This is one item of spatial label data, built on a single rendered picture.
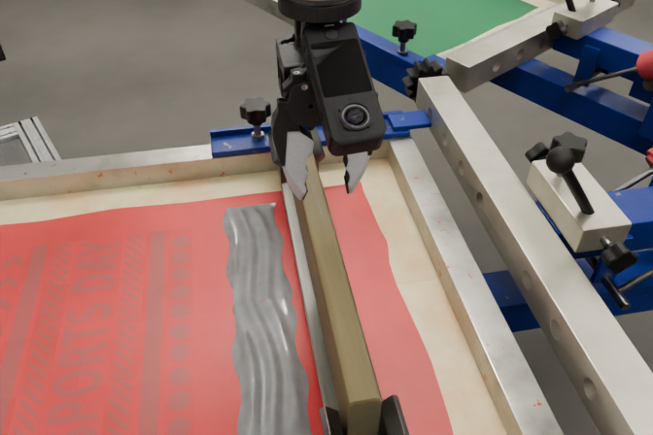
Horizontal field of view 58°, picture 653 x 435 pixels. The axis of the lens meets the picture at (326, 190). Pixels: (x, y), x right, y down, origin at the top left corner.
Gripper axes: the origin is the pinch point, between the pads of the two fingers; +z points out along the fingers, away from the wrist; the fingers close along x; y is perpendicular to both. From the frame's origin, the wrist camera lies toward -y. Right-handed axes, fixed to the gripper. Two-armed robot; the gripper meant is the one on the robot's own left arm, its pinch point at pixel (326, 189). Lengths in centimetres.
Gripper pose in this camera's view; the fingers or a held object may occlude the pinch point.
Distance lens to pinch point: 60.5
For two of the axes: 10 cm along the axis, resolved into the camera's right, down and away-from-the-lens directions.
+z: 0.1, 7.7, 6.4
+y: -1.9, -6.2, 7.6
